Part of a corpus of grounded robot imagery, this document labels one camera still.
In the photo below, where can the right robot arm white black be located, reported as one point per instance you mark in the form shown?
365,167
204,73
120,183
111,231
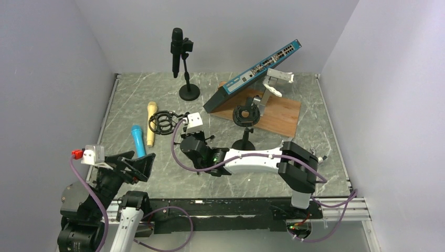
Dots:
295,165

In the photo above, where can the cream yellow microphone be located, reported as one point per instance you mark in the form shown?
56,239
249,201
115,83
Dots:
151,110

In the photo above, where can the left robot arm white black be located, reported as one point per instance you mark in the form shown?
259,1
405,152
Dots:
85,223

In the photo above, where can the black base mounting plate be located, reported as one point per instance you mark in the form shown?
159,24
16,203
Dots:
216,214

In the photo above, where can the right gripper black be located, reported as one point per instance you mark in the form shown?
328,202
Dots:
195,134

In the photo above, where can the white metal bracket stand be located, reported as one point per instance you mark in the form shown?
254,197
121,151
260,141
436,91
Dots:
273,77

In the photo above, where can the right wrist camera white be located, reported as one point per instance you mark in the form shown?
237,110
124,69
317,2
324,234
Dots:
194,123

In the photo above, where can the black tripod shock mount stand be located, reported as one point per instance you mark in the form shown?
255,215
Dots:
165,121

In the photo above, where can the blue microphone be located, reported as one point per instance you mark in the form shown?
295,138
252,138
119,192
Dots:
136,132

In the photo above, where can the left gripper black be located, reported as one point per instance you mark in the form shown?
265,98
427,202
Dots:
140,167

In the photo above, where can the blue network switch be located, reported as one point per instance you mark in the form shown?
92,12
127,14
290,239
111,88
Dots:
249,76

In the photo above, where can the wooden board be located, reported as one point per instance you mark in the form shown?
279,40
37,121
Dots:
281,114

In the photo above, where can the black microphone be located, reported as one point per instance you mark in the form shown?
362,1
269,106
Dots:
176,50

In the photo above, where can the black shock mount desk stand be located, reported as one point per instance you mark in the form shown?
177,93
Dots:
246,116

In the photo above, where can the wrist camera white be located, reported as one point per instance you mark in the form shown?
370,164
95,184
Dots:
90,155
194,123

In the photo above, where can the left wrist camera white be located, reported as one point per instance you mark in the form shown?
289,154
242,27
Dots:
90,155

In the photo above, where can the black round base stand rear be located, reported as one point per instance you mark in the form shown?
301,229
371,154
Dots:
189,91

